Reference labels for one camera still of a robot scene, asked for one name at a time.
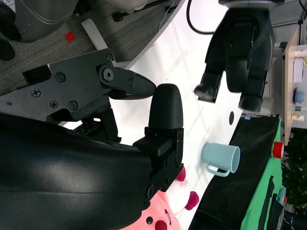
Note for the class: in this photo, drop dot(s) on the black chair base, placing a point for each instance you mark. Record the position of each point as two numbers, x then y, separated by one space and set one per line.
120 16

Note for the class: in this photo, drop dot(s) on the blue bowl stack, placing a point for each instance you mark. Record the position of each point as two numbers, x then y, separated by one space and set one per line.
299 95

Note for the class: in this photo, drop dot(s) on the green cloth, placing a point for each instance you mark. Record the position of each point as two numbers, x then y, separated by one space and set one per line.
259 191

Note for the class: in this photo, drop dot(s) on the black rounded object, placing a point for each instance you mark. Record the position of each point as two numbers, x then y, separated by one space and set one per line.
8 22
6 50

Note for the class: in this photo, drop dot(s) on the small yellow cup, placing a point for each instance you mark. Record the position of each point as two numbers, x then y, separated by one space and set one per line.
297 118

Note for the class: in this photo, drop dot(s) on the black stand pole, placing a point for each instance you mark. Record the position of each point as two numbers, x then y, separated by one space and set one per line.
299 21

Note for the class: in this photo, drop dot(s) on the pink plush pig doll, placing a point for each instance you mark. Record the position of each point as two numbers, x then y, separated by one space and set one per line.
180 194

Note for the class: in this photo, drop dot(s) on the red square floor mark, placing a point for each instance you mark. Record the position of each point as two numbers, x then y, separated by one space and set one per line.
70 37

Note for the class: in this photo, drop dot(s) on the white cabinet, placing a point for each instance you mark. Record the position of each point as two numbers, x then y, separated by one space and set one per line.
275 83

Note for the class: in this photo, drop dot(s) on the white table leg bar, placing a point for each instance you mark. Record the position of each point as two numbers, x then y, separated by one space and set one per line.
93 33

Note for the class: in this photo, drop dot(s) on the light wooden desk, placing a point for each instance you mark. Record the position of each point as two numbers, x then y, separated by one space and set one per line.
289 95

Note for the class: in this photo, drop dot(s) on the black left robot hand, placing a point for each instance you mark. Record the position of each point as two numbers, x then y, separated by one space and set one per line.
247 48

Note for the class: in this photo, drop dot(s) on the white box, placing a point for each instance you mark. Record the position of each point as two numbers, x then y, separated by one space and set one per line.
297 69

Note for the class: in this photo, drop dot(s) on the black table grommet hole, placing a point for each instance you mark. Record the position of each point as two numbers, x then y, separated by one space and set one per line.
231 117

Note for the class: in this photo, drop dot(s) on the green leafy plant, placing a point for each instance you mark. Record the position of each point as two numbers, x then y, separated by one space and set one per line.
296 172

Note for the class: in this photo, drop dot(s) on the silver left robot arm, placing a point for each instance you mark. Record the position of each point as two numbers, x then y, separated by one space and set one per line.
251 3

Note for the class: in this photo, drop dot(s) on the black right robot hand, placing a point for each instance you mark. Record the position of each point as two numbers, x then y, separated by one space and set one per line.
72 172

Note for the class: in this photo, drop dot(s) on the black backdrop cloth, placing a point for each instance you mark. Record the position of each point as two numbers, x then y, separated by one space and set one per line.
230 191

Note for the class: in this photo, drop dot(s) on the grey rounded machine housing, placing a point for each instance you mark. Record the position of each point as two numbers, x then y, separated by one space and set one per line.
36 21

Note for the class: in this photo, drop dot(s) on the light blue plastic mug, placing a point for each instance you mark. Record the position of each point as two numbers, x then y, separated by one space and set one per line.
218 154

